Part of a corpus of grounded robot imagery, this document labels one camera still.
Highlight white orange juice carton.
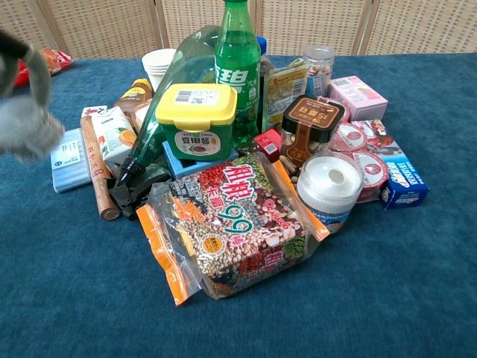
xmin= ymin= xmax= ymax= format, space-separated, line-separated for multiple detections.
xmin=90 ymin=106 xmax=138 ymax=177

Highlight yellow green paper packet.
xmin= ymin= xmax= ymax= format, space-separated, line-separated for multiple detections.
xmin=262 ymin=57 xmax=310 ymax=132

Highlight amber honey squeeze bottle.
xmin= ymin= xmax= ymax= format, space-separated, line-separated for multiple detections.
xmin=114 ymin=78 xmax=154 ymax=113

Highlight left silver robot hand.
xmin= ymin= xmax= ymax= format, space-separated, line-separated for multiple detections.
xmin=0 ymin=29 xmax=52 ymax=107

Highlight blue and red snack box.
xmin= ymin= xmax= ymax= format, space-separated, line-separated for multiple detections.
xmin=352 ymin=119 xmax=430 ymax=210

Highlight brown lid nut jar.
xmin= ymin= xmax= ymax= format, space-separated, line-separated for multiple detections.
xmin=279 ymin=95 xmax=346 ymax=177

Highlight green soda bottle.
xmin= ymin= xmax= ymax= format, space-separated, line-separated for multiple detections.
xmin=215 ymin=0 xmax=262 ymax=151

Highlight yellow lid sauce tub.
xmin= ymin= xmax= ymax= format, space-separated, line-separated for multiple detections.
xmin=155 ymin=83 xmax=239 ymax=163

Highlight wooden rolling pin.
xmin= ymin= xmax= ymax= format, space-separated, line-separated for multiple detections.
xmin=80 ymin=115 xmax=121 ymax=222

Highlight white paper cup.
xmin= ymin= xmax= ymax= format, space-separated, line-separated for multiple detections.
xmin=141 ymin=48 xmax=178 ymax=92

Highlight dark bottle blue cap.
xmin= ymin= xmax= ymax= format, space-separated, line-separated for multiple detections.
xmin=256 ymin=36 xmax=277 ymax=124

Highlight light blue tissue pack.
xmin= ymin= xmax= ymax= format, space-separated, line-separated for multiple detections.
xmin=50 ymin=128 xmax=94 ymax=194

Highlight blue carpet table cover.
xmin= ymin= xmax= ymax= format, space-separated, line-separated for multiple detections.
xmin=0 ymin=53 xmax=477 ymax=358

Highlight mixed grain bag orange edges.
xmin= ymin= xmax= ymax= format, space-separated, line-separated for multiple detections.
xmin=136 ymin=152 xmax=331 ymax=307

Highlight red lid jelly cup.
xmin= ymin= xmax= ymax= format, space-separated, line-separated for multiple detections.
xmin=350 ymin=149 xmax=391 ymax=203
xmin=329 ymin=122 xmax=370 ymax=153

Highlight white-lidded plastic jar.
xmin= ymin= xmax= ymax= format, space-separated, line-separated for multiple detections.
xmin=296 ymin=151 xmax=364 ymax=235

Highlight rattan folding screen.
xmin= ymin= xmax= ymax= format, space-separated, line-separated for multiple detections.
xmin=0 ymin=0 xmax=477 ymax=60

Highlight red snack bag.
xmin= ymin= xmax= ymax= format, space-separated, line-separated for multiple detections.
xmin=14 ymin=48 xmax=74 ymax=87

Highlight clear jar of nuts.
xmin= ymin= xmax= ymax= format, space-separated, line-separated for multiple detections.
xmin=302 ymin=45 xmax=335 ymax=98

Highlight small red box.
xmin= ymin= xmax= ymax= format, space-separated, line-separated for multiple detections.
xmin=253 ymin=128 xmax=284 ymax=156

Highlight green spray bottle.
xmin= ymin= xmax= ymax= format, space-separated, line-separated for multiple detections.
xmin=109 ymin=25 xmax=224 ymax=222

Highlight pink carton box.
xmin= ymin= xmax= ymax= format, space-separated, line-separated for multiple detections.
xmin=327 ymin=75 xmax=388 ymax=122

